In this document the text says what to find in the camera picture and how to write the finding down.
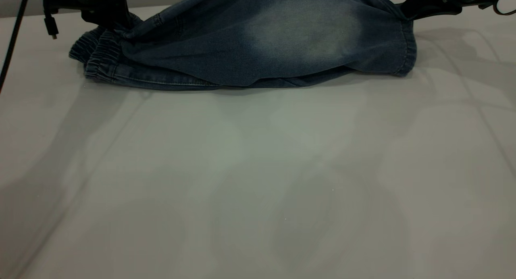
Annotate black cable with plug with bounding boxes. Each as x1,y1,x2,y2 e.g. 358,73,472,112
44,1,60,40

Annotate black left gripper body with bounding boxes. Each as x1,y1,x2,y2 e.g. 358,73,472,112
42,0,152,15

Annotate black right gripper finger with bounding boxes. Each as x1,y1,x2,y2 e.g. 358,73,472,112
397,0,446,21

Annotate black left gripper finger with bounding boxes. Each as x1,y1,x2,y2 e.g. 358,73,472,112
82,7,136,33

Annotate blue denim shorts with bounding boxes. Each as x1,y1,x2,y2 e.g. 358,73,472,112
69,0,418,90

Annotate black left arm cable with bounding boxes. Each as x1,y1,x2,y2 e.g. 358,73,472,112
0,0,32,95

